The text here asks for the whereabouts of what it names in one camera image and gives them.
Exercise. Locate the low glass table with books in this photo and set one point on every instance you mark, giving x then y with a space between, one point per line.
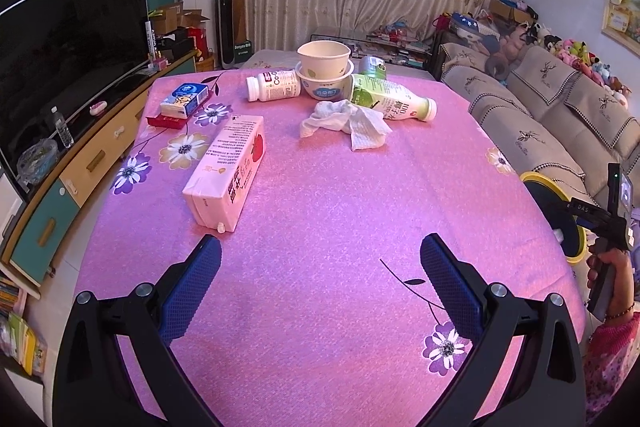
395 47

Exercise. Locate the teal and wood television cabinet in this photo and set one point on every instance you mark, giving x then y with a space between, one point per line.
85 167

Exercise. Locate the row of plush toys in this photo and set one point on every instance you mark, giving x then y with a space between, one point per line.
575 52

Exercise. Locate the framed wall picture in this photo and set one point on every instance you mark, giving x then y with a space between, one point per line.
622 7

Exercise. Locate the green and white plastic bottle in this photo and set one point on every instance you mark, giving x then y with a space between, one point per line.
395 99

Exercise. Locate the pink drink carton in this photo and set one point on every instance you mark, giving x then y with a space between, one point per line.
225 172

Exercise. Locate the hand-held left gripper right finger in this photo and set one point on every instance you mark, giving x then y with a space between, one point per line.
450 287

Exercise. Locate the green drink can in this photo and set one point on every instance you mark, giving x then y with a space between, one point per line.
372 67

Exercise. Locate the white supplement bottle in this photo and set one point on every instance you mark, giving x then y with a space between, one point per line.
275 86

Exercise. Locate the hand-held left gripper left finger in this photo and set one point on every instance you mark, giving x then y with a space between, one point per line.
192 287

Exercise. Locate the cream paper cup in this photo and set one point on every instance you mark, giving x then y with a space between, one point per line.
322 62

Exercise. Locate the clear water bottle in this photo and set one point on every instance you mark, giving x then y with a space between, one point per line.
62 132

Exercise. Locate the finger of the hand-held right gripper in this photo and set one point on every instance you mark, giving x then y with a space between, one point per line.
582 209

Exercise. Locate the white tissue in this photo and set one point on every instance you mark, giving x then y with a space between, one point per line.
350 122

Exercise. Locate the pink floral tablecloth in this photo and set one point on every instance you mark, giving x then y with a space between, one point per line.
325 207

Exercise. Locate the red box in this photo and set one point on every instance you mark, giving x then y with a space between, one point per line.
200 39

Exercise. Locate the person's right forearm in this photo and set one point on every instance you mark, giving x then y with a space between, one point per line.
610 357

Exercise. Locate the black tower fan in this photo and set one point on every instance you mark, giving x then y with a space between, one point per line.
225 27

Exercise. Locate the white bowl with blue label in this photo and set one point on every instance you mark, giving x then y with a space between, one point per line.
325 89

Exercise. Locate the flat red pack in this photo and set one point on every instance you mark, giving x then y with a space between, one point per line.
165 121

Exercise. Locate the beige sofa with deer covers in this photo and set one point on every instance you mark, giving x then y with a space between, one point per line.
540 117

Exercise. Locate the white plastic drawer unit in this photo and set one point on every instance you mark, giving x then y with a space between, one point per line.
7 202

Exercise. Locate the grey neck pillow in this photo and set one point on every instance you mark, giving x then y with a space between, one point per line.
492 67

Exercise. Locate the large black television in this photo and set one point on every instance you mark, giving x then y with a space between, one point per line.
65 57

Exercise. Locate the blue tissue pack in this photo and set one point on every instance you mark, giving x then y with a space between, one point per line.
185 97

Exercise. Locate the open cardboard boxes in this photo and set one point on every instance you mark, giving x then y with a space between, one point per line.
170 14

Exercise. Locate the pile of books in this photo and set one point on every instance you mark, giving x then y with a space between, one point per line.
25 337

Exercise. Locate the person's right hand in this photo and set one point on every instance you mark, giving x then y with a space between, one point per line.
622 282

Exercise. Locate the blue star plush pillow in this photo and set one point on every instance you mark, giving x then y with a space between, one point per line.
467 24

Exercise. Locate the black box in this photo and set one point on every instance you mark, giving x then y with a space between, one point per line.
175 48

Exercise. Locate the small pink object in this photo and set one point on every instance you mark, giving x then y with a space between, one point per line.
98 108

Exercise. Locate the glass ashtray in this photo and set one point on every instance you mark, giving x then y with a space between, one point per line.
37 157

